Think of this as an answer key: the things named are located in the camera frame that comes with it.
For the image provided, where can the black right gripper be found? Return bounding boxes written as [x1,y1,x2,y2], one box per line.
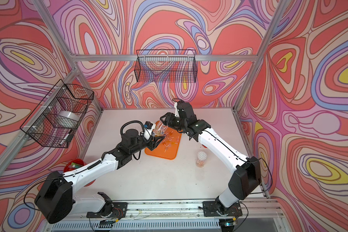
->
[160,112,188,131]

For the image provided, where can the black wire basket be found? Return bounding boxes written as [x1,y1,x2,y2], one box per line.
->
[20,80,94,148]
[134,49,198,83]

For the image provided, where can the red pen cup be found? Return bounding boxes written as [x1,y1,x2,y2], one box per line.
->
[63,159,87,173]

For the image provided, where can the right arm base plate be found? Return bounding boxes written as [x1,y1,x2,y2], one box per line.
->
[199,201,243,218]

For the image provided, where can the lollipop candies on tray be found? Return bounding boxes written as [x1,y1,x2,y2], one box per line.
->
[157,128,181,154]

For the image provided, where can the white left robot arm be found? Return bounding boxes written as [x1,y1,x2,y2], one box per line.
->
[35,129,165,224]

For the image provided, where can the white bowl in basket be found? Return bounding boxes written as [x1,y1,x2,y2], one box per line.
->
[55,111,80,129]

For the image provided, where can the black wire basket back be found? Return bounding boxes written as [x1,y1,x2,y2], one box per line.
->
[134,49,198,83]

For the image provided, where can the aluminium frame corner post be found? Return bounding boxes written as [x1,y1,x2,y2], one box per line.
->
[233,1,291,113]

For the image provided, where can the black wire basket left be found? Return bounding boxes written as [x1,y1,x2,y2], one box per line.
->
[20,80,94,148]

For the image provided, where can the orange tray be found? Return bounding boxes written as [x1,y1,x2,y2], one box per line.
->
[145,121,181,160]

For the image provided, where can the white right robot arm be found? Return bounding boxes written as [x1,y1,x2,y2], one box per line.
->
[160,99,262,209]

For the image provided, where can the white lid candy jar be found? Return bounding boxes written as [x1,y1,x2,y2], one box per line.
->
[152,120,168,137]

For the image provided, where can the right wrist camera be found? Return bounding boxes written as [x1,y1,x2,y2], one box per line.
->
[174,102,179,118]

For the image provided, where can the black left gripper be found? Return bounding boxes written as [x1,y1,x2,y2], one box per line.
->
[129,131,164,157]

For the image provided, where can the patterned lid candy jar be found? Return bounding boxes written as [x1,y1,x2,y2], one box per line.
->
[196,151,207,168]

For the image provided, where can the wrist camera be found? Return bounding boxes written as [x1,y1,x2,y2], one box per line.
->
[144,121,156,140]
[174,102,179,118]

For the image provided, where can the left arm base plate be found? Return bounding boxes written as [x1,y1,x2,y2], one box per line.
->
[87,202,128,219]

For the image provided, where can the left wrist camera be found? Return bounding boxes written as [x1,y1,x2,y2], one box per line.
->
[144,121,156,140]

